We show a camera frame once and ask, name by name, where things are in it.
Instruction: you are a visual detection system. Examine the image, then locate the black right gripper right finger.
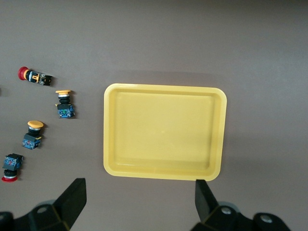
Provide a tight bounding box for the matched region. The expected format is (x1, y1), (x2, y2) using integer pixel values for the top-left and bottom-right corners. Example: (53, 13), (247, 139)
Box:
(194, 180), (253, 231)

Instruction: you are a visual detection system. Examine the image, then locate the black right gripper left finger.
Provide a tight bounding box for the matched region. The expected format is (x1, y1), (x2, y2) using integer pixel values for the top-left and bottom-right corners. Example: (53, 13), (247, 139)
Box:
(28, 178), (87, 231)

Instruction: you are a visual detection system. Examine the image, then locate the yellow mushroom button blue body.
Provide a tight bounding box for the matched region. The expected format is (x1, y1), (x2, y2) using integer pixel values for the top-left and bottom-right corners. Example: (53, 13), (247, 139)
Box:
(22, 120), (45, 150)
(55, 90), (76, 119)

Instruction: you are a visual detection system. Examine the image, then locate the red mushroom button blue body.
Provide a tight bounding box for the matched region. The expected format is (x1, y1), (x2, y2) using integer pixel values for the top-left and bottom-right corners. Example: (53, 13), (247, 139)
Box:
(1, 153), (24, 183)

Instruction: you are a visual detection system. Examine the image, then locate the yellow plastic tray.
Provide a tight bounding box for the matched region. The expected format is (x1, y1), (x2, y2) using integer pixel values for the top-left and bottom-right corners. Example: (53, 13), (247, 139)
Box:
(103, 83), (228, 182)

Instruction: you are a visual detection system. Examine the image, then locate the red button orange striped body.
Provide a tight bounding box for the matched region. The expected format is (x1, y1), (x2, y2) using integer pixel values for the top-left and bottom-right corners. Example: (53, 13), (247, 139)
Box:
(18, 66), (53, 87)

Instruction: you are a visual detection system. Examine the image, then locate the brown table cover sheet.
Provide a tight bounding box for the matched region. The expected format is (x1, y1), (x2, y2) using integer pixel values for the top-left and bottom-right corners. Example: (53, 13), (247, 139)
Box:
(0, 0), (308, 231)

